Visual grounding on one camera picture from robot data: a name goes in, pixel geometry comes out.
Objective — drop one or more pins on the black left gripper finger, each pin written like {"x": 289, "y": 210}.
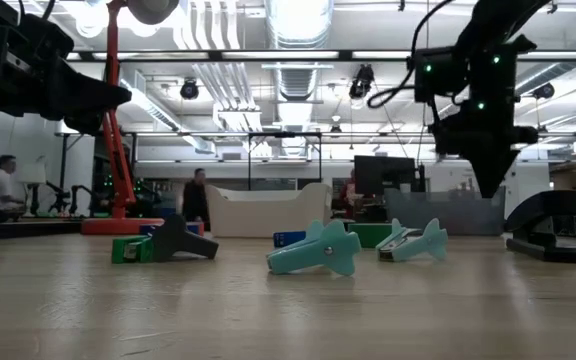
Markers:
{"x": 95, "y": 95}
{"x": 85, "y": 125}

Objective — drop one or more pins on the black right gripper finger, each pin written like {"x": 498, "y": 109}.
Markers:
{"x": 500, "y": 170}
{"x": 480, "y": 172}

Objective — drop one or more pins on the black stapler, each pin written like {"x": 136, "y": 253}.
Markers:
{"x": 543, "y": 210}

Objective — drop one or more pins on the green tape box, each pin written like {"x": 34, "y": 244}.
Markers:
{"x": 368, "y": 236}

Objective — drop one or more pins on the black staple remover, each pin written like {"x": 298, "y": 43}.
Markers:
{"x": 178, "y": 240}

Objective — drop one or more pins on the black background robot arm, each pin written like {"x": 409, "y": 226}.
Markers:
{"x": 63, "y": 197}

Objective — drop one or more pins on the teal staple remover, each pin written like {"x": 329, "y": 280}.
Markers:
{"x": 410, "y": 245}
{"x": 313, "y": 255}

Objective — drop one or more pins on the grey translucent plastic bin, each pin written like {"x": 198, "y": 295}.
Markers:
{"x": 448, "y": 217}

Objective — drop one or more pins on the black ceiling spotlight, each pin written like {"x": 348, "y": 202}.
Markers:
{"x": 189, "y": 90}
{"x": 544, "y": 91}
{"x": 362, "y": 82}

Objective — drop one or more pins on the white table lamp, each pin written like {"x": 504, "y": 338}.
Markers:
{"x": 31, "y": 175}

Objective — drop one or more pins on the black computer monitor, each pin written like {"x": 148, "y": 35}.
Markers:
{"x": 383, "y": 175}

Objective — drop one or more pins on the person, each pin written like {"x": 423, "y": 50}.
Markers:
{"x": 349, "y": 197}
{"x": 195, "y": 197}
{"x": 2, "y": 187}

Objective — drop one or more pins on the white plastic bin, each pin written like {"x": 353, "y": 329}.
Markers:
{"x": 268, "y": 212}

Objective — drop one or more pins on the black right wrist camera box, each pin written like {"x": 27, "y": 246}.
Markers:
{"x": 437, "y": 75}

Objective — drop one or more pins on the black overhead frame bar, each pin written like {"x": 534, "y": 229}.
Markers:
{"x": 278, "y": 55}

